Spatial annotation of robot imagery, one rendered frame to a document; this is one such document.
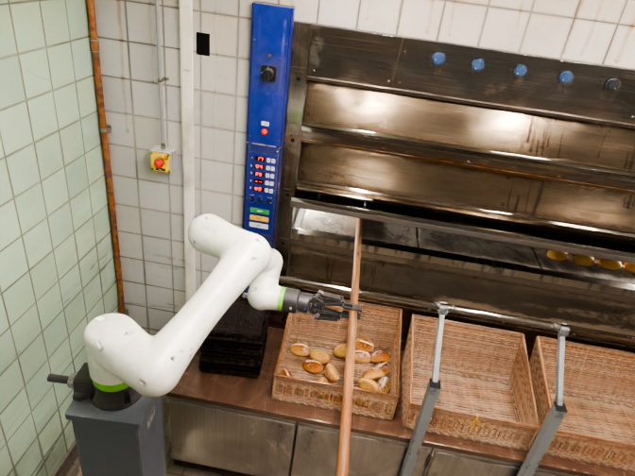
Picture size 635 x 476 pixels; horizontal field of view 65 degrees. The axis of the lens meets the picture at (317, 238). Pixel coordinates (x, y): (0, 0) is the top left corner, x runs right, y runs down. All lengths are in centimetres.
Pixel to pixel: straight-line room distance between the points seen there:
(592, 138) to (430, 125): 64
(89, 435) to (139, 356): 37
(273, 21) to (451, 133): 83
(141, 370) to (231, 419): 117
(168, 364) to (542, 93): 167
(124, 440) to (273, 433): 99
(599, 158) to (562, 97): 29
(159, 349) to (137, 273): 149
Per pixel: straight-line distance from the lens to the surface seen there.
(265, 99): 213
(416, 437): 227
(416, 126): 213
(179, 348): 133
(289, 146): 220
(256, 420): 240
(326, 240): 236
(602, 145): 232
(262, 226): 235
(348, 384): 160
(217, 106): 223
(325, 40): 209
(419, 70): 210
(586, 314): 271
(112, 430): 158
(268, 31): 208
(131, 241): 269
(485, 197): 227
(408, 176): 221
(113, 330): 140
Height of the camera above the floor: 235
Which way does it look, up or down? 30 degrees down
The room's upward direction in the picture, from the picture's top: 8 degrees clockwise
